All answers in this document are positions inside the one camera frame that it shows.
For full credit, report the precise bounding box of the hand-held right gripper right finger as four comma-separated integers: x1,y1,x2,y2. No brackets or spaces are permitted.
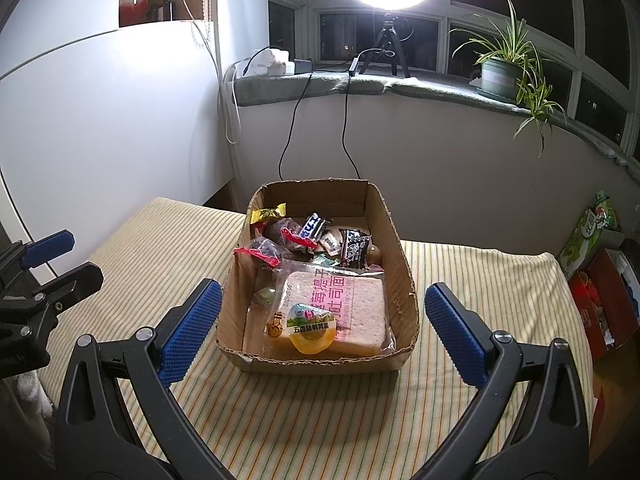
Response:
424,282,591,480

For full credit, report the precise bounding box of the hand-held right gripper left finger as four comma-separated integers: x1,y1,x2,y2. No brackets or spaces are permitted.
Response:
52,279,236,480

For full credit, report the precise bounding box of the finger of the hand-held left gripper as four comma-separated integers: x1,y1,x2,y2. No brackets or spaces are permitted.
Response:
0,230,76,286
20,261,105,331

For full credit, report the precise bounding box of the small green candy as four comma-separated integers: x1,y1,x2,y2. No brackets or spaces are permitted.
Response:
250,285,278,308

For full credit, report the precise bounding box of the sliced bread packet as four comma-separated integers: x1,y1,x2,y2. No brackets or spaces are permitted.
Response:
242,267,396,361

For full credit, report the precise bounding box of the red-edged clear snack packet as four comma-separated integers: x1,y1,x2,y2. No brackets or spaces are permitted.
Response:
234,239,283,267
262,217,316,251

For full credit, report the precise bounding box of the orange egg snack packet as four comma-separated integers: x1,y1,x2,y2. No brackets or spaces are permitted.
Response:
264,302,337,356

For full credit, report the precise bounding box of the black and white snack packet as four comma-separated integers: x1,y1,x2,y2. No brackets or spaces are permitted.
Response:
339,228,375,268

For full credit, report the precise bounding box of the dark chocolate bar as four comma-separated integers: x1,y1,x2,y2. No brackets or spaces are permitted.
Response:
297,214,333,242

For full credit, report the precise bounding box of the striped bed sheet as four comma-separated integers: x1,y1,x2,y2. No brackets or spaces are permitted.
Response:
40,196,596,471

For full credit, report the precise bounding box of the white wardrobe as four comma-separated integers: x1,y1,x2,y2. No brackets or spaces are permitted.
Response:
0,20,236,271

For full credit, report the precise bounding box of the red cardboard box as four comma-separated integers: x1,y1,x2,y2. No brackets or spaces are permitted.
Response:
570,247,640,361

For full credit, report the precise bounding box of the green snack bag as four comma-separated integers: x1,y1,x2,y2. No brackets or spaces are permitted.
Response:
559,191,623,281

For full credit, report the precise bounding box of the potted spider plant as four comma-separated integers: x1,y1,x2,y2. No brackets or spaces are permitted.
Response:
450,0,568,158

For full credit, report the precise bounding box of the white power strip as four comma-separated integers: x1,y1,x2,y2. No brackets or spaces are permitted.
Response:
247,47,297,78

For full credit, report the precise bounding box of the black tripod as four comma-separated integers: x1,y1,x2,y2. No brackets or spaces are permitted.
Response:
359,10,412,80

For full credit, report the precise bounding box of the white cable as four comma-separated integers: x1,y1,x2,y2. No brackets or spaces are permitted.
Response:
167,0,241,143

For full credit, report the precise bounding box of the black cable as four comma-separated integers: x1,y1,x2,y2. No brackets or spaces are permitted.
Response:
277,71,316,182
341,47,396,180

